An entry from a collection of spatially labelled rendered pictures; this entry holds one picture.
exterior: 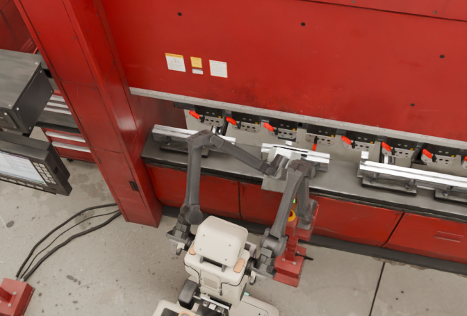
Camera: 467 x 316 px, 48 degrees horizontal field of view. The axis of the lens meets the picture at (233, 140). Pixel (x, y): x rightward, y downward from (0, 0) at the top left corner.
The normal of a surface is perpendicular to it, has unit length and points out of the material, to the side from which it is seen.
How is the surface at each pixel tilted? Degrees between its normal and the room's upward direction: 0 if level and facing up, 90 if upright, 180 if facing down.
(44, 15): 90
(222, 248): 48
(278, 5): 90
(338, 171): 0
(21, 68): 0
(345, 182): 0
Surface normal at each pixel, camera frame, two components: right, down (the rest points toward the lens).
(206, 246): -0.31, 0.22
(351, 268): -0.03, -0.54
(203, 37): -0.22, 0.82
